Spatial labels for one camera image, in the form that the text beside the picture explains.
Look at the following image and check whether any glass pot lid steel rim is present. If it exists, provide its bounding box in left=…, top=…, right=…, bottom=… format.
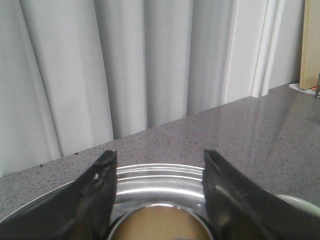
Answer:
left=0, top=164, right=214, bottom=240

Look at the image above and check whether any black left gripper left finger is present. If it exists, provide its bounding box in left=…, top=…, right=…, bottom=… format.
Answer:
left=0, top=150, right=117, bottom=240

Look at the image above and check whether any white pleated curtain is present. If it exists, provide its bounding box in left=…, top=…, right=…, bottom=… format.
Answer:
left=0, top=0, right=305, bottom=176

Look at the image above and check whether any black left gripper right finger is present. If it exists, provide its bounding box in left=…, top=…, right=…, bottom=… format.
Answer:
left=202, top=149, right=320, bottom=240

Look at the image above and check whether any beige wooden board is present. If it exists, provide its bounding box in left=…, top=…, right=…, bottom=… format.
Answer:
left=299, top=0, right=320, bottom=91

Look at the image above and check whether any light green electric cooking pot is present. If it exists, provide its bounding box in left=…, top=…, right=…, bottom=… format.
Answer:
left=277, top=194, right=320, bottom=217

